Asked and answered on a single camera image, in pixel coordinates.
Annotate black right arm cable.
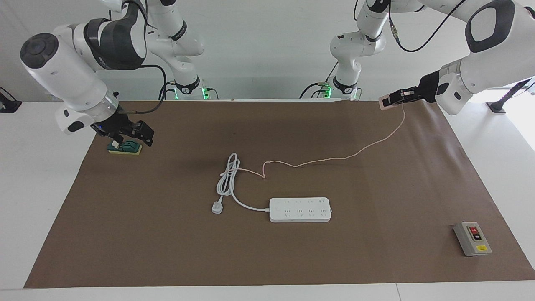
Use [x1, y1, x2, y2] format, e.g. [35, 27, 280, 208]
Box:
[119, 63, 169, 116]

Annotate black base cable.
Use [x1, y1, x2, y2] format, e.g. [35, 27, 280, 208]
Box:
[299, 63, 339, 100]
[158, 80, 178, 101]

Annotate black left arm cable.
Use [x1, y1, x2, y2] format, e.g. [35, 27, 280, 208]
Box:
[388, 0, 467, 53]

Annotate grey push button box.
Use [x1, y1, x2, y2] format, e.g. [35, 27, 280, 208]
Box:
[453, 221, 492, 257]

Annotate black stand with clamp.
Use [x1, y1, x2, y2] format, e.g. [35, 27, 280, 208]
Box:
[487, 77, 535, 114]

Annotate black table clamp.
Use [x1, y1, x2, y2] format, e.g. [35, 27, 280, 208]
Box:
[0, 87, 22, 114]

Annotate brown table mat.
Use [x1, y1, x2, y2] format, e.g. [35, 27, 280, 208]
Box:
[23, 100, 535, 289]

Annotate white power strip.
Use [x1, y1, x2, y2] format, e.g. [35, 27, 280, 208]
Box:
[269, 197, 333, 223]

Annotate white power strip cable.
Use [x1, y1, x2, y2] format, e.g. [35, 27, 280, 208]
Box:
[211, 153, 271, 215]

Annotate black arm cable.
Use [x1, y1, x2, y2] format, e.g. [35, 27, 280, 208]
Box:
[119, 63, 169, 116]
[388, 0, 467, 53]

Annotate green knife switch yellow base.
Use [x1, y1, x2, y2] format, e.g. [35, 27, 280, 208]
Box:
[107, 140, 143, 156]

